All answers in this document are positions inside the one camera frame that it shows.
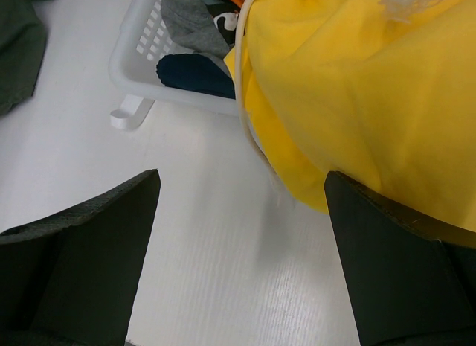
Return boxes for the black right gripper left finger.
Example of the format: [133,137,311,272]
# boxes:
[1,170,161,345]

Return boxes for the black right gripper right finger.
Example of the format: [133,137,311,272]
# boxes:
[324,172,475,345]

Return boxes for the yellow shorts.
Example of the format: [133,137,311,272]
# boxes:
[225,0,475,246]

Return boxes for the navy blue shorts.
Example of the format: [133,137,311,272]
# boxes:
[156,54,235,99]

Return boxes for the olive green shorts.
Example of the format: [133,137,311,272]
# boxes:
[1,0,47,115]

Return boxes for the grey shorts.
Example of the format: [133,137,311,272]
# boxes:
[161,0,230,62]

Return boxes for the orange black patterned shorts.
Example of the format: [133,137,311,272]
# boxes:
[202,0,245,48]

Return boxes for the metal clothes rack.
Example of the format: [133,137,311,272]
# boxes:
[110,94,155,130]

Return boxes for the white plastic basket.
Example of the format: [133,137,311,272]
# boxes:
[109,0,238,116]

